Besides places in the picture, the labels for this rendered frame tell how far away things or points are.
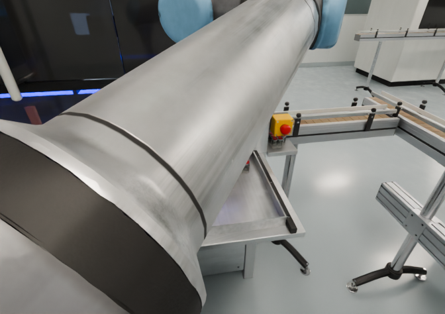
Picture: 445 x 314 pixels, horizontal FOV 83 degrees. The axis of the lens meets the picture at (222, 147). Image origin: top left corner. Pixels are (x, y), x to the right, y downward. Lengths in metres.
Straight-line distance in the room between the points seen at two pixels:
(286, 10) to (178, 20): 0.17
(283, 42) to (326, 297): 1.62
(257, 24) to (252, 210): 0.66
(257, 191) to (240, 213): 0.11
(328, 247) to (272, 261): 0.40
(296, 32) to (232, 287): 1.54
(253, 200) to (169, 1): 0.62
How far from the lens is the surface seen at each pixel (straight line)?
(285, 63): 0.17
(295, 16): 0.22
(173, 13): 0.35
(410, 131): 1.44
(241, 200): 0.81
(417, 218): 1.53
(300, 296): 1.68
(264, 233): 0.74
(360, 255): 1.97
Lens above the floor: 1.44
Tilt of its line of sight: 32 degrees down
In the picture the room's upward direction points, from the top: straight up
